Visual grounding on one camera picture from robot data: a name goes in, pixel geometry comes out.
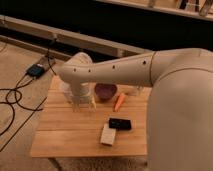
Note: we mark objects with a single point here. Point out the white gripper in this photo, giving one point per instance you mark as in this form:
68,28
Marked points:
79,91

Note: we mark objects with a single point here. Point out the orange pepper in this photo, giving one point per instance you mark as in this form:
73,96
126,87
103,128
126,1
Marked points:
119,102

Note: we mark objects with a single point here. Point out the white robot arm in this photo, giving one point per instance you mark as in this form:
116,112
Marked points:
180,106

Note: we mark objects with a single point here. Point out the dark maroon ceramic bowl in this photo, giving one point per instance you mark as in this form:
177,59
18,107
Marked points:
105,92

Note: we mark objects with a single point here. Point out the white rectangular block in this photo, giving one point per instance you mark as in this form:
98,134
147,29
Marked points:
108,135

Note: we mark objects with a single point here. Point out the black rectangular box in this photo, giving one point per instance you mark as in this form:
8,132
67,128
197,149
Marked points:
121,124

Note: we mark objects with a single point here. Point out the wooden table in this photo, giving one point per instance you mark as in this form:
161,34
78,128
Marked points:
64,132

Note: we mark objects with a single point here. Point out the clear glass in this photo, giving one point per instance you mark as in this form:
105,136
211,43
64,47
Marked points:
139,90

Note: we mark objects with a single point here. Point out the black power adapter box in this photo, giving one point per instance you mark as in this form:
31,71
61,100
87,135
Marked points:
35,71

